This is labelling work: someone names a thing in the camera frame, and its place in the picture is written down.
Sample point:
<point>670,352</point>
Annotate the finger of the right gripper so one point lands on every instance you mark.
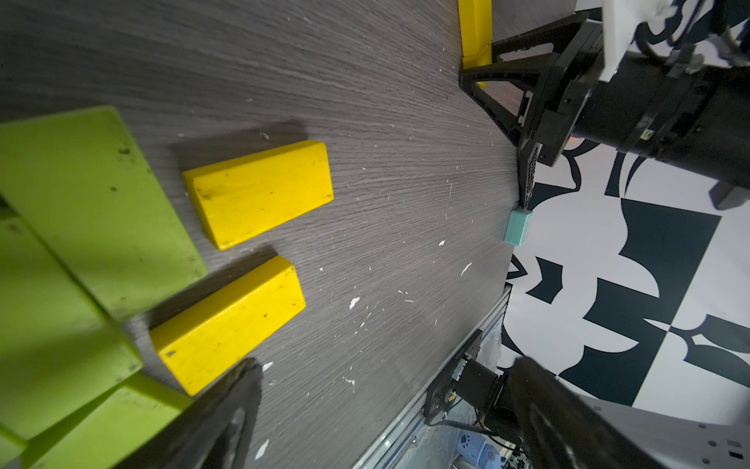
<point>544,76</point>

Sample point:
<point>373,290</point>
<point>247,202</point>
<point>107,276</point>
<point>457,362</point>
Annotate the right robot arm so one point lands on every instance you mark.
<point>643,77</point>

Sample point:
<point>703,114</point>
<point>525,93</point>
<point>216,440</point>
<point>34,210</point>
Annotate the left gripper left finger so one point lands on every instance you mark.
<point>213,432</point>

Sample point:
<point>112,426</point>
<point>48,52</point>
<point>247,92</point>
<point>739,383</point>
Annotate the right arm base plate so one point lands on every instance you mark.
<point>484,390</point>

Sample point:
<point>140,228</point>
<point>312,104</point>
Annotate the green block lower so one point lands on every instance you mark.
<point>108,429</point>

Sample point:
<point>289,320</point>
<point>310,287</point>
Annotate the teal square clock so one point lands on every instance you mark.
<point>518,225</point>

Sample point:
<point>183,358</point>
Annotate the yellow block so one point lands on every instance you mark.
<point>475,20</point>
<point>208,339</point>
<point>240,198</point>

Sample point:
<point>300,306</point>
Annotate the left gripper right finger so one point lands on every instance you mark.
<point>560,431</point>

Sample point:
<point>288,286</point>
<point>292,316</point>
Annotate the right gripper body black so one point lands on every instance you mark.
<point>557,121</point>

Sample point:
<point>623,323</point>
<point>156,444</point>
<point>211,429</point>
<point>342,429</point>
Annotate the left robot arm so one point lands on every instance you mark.
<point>674,442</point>

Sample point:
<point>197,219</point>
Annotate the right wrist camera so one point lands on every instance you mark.
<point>620,21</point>

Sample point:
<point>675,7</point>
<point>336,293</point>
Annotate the black remote control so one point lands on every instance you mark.
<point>527,158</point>

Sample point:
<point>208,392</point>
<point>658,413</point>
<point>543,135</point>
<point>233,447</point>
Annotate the green block upright pair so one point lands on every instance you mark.
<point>88,240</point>

